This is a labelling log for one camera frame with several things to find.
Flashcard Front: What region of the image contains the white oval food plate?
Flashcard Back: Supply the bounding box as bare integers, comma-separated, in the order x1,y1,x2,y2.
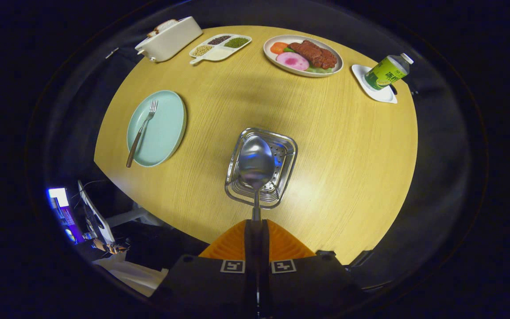
263,35,344,78

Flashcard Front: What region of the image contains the metal wire basket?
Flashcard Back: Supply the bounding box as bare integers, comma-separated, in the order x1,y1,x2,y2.
224,128,298,210

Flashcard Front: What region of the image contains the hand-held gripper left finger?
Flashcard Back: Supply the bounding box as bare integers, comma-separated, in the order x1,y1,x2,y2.
149,219,258,319

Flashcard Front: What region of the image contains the white toaster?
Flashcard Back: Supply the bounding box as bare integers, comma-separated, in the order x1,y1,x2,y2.
135,16,204,62

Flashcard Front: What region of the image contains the brown meat piece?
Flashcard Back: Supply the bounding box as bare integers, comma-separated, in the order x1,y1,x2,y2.
287,40,338,70

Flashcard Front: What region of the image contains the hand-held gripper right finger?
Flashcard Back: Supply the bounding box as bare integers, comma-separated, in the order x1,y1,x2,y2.
257,219,366,319

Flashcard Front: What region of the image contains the large toast bread slice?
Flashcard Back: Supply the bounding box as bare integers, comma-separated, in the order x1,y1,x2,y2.
154,19,179,34

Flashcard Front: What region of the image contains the green label drink bottle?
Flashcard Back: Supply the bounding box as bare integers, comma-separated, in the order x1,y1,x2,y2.
364,53,414,91

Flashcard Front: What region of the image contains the lit computer screen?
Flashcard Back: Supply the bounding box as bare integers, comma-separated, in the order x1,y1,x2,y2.
47,187,85,244

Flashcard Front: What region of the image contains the pink round food slice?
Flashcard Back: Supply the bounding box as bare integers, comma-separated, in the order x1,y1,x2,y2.
276,52,310,71

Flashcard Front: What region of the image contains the white cloth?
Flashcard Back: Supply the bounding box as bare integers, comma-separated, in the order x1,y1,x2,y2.
93,253,169,297

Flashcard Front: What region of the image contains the silver metal spoon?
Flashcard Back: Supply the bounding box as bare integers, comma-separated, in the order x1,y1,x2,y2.
238,136,276,222

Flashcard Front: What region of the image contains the white-edged monitor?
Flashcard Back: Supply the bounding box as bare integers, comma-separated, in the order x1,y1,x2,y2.
77,179,116,244

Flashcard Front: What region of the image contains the silver fork with brown handle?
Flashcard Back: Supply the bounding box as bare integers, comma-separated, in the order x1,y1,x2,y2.
126,100,158,168

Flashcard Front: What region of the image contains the white square coaster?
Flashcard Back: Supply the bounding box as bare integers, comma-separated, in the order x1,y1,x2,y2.
351,64,398,104

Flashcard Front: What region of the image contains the white divided dish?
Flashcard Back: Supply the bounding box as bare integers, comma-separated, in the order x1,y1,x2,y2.
189,34,252,66

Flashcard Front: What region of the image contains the teal round plate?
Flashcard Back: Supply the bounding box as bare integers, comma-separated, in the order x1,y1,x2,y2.
127,90,187,168

